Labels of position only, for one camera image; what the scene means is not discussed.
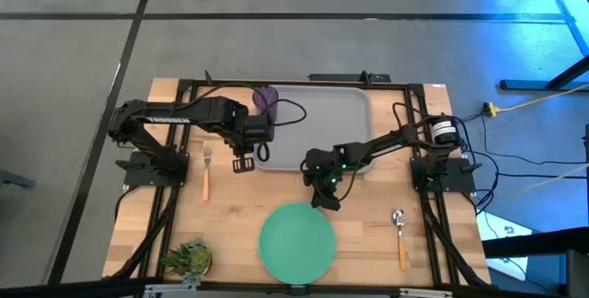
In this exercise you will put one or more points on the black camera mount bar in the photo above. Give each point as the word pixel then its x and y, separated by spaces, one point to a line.
pixel 340 77

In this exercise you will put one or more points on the silver aluminium bracket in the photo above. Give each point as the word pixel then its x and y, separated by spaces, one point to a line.
pixel 423 293
pixel 165 289

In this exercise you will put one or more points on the black rig crossbar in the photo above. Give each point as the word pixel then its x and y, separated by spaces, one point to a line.
pixel 55 289

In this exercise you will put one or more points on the small green succulent plant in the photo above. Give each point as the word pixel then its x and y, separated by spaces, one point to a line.
pixel 193 259

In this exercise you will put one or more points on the grey furniture foot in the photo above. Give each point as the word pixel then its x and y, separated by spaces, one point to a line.
pixel 14 179

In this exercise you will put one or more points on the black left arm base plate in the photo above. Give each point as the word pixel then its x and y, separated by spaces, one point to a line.
pixel 138 176

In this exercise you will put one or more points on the green round plate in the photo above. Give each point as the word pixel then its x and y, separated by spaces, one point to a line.
pixel 296 247

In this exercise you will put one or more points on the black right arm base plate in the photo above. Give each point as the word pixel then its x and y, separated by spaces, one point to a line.
pixel 460 176

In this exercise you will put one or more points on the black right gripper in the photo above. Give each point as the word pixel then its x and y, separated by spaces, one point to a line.
pixel 324 169

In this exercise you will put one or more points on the grey plastic tray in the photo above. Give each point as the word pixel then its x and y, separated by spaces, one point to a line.
pixel 322 123

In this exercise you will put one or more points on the grey cabinet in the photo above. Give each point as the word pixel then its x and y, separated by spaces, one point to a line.
pixel 579 275

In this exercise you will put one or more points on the purple translucent cup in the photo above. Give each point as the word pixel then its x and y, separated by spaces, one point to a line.
pixel 265 98

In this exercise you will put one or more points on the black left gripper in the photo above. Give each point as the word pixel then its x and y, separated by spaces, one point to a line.
pixel 255 133

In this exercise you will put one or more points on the black table leg frame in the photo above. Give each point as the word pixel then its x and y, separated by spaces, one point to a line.
pixel 520 84

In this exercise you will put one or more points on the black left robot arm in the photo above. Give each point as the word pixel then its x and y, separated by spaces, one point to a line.
pixel 175 118

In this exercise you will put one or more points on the black metal table frame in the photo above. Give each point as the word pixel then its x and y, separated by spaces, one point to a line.
pixel 294 82

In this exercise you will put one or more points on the black beam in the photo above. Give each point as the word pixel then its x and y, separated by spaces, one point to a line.
pixel 529 245

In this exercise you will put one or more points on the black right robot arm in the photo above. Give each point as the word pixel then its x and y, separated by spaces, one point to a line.
pixel 391 144

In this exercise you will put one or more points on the white paper sheet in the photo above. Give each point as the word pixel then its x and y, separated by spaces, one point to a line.
pixel 506 229

